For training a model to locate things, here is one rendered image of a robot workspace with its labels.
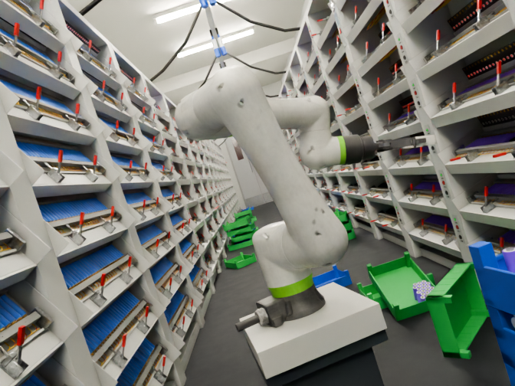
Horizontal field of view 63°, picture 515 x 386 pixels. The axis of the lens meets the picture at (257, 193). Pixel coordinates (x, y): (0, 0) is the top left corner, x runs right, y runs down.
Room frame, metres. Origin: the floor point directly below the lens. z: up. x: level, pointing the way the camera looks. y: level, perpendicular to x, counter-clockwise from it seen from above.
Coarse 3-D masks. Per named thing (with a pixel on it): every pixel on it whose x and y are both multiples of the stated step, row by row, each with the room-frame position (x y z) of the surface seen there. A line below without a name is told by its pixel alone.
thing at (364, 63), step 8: (384, 24) 1.91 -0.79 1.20; (384, 32) 2.25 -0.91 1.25; (384, 40) 1.91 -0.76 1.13; (392, 40) 1.79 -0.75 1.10; (376, 48) 2.16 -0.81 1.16; (384, 48) 1.91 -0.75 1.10; (392, 48) 2.07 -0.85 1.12; (368, 56) 2.17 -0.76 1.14; (376, 56) 2.02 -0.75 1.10; (384, 56) 2.20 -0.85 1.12; (360, 64) 2.36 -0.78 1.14; (368, 64) 2.17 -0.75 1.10; (360, 72) 2.32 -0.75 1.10
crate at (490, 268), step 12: (480, 252) 0.50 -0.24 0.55; (492, 252) 0.50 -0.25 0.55; (480, 264) 0.51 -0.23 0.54; (492, 264) 0.50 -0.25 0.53; (504, 264) 0.52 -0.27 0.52; (480, 276) 0.52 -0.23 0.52; (492, 276) 0.49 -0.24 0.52; (504, 276) 0.47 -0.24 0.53; (492, 288) 0.50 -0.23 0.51; (504, 288) 0.48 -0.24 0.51; (492, 300) 0.51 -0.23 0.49; (504, 300) 0.48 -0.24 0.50
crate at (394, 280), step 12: (384, 264) 1.90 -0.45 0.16; (396, 264) 1.91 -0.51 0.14; (408, 264) 1.89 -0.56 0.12; (372, 276) 1.84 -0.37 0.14; (384, 276) 1.89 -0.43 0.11; (396, 276) 1.87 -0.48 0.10; (408, 276) 1.85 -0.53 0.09; (420, 276) 1.81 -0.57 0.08; (384, 288) 1.83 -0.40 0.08; (396, 288) 1.80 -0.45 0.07; (408, 288) 1.78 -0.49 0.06; (384, 300) 1.75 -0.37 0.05; (396, 300) 1.74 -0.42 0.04; (408, 300) 1.72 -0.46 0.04; (396, 312) 1.63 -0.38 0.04; (408, 312) 1.63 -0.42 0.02; (420, 312) 1.64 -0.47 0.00
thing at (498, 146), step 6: (492, 144) 1.41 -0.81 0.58; (498, 144) 1.36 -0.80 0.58; (504, 144) 1.32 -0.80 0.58; (510, 144) 1.29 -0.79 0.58; (462, 150) 1.58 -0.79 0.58; (468, 150) 1.54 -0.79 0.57; (480, 150) 1.47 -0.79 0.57; (486, 150) 1.43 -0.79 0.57; (492, 150) 1.39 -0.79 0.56; (498, 150) 1.35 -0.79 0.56; (456, 156) 1.62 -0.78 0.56
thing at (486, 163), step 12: (468, 132) 1.66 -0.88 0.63; (480, 132) 1.66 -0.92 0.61; (456, 144) 1.66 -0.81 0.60; (468, 144) 1.66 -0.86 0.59; (444, 156) 1.66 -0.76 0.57; (480, 156) 1.46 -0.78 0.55; (492, 156) 1.37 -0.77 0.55; (504, 156) 1.29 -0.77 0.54; (456, 168) 1.59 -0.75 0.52; (468, 168) 1.50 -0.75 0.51; (480, 168) 1.43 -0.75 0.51; (492, 168) 1.35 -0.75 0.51; (504, 168) 1.29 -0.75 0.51
